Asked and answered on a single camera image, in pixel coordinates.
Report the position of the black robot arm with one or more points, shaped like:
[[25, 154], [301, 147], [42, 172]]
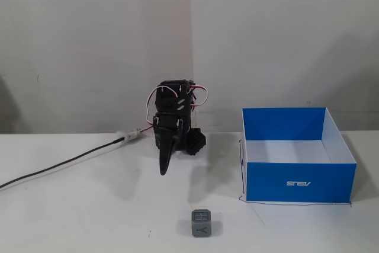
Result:
[[170, 99]]

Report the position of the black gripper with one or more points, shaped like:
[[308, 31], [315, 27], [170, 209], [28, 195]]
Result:
[[167, 125]]

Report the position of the blue and white cardboard box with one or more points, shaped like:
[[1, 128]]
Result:
[[296, 183]]

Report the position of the gray letter block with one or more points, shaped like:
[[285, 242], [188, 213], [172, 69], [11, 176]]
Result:
[[201, 229]]

